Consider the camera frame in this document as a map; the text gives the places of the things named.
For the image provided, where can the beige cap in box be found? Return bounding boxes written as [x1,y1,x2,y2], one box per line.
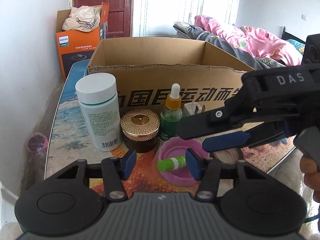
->
[62,5,102,33]

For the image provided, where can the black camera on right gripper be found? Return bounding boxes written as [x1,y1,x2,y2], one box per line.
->
[302,34,320,64]

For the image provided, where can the pink floral quilt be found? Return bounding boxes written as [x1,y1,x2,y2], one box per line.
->
[195,15,303,66]

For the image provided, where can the purple round object on floor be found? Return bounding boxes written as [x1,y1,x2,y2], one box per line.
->
[27,133,48,155]

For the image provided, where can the orange Philips cardboard box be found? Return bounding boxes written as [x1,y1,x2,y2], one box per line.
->
[56,3,110,80]

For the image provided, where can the green dropper bottle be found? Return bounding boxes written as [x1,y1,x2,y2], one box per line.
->
[158,83,183,141]

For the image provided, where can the person's right hand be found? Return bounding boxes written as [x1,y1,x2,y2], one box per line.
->
[300,155,320,203]

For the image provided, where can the large brown cardboard box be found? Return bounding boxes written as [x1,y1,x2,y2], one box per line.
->
[87,37,252,114]

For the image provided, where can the beach print table mat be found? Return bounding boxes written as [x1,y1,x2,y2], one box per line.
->
[45,60,300,195]

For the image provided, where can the pink plastic lid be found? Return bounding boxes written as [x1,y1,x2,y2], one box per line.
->
[157,137,209,186]

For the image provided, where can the brown tape roll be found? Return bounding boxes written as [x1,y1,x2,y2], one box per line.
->
[213,147,244,165]

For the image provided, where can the gold lid brown jar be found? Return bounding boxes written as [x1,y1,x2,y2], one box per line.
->
[120,108,160,153]

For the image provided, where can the green glue stick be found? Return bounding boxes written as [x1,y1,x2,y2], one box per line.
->
[157,156,186,173]

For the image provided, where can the white pill bottle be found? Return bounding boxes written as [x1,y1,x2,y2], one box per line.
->
[75,73,122,151]

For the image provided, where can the grey blanket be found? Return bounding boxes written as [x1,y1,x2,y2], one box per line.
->
[173,22,285,70]

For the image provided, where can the white USB charger plug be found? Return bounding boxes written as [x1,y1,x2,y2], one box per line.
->
[182,102,206,117]

